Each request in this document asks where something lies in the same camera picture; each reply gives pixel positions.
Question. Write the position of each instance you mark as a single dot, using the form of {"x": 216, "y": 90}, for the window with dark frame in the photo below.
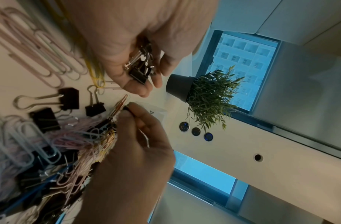
{"x": 242, "y": 65}
{"x": 203, "y": 172}

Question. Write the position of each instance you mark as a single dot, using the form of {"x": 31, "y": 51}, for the handful of black binder clips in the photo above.
{"x": 141, "y": 65}

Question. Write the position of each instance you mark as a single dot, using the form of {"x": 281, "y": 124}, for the green plant in black pot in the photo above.
{"x": 181, "y": 87}

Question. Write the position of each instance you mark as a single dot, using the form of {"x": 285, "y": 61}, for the person's right hand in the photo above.
{"x": 137, "y": 153}

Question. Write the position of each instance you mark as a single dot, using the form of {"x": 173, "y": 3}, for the round metal button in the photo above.
{"x": 196, "y": 131}
{"x": 184, "y": 126}
{"x": 208, "y": 136}

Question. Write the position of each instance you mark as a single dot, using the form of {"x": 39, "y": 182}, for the black binder clip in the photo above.
{"x": 95, "y": 109}
{"x": 45, "y": 120}
{"x": 69, "y": 98}

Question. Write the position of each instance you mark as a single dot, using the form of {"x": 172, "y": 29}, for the large light blue paper clip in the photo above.
{"x": 37, "y": 140}

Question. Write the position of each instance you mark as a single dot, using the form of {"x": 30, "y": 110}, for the bunch of yellow paper clips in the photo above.
{"x": 96, "y": 73}

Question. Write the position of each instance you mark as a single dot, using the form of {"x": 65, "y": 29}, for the pile of mixed stationery clips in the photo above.
{"x": 48, "y": 175}

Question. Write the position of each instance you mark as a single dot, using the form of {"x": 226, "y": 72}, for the row of pastel paper clips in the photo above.
{"x": 34, "y": 43}

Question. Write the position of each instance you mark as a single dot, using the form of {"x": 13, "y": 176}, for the person's left hand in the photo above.
{"x": 126, "y": 28}

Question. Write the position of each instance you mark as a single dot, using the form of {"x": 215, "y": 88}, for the person's right forearm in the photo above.
{"x": 123, "y": 207}

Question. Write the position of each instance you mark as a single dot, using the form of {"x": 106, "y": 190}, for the rose gold paper clip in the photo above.
{"x": 119, "y": 108}

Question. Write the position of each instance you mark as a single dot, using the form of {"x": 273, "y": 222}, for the white paper card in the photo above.
{"x": 156, "y": 112}

